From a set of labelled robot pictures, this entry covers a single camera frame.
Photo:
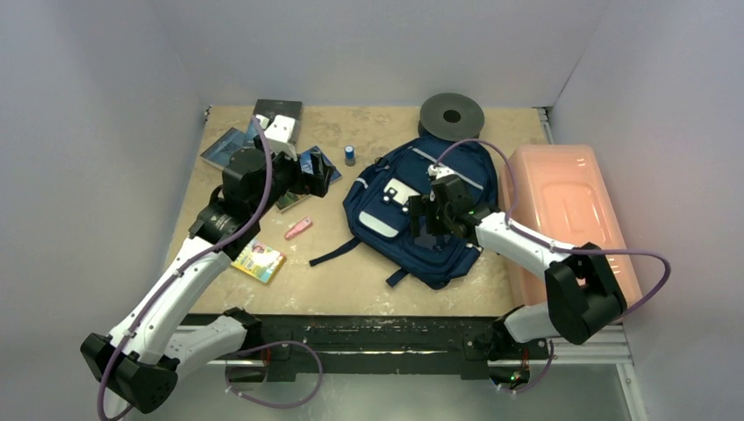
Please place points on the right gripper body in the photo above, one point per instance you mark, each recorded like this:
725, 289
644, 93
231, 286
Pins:
428, 212

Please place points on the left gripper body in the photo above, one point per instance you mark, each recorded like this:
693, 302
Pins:
287, 175

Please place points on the navy blue student backpack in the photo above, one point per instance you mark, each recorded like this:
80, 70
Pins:
388, 208

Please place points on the pink eraser stick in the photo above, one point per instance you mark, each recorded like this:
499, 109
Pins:
298, 228

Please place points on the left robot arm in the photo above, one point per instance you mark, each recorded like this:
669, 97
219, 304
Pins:
139, 361

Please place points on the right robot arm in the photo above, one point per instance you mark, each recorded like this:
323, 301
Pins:
583, 294

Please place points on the animal farm book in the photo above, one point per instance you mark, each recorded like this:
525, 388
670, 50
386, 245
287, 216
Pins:
289, 200

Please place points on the small blue capped bottle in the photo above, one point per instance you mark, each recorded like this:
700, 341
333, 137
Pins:
349, 156

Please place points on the dark cover book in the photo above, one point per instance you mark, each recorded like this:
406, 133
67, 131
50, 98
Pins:
272, 107

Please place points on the blue cover book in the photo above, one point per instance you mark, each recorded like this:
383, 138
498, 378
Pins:
221, 151

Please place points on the colourful crayon box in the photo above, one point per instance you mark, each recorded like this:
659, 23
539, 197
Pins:
260, 261

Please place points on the dark grey filament spool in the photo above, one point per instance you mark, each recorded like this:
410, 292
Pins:
451, 116

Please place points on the translucent orange plastic box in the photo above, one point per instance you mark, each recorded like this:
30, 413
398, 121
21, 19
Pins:
560, 192

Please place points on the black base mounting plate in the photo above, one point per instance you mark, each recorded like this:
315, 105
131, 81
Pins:
469, 347

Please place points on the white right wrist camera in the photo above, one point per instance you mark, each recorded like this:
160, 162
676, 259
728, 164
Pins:
437, 171

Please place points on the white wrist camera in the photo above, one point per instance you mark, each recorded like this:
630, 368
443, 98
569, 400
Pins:
437, 171
281, 134

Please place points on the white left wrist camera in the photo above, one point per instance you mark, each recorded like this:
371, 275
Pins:
281, 134

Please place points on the aluminium frame rail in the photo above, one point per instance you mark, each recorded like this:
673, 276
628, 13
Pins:
608, 347

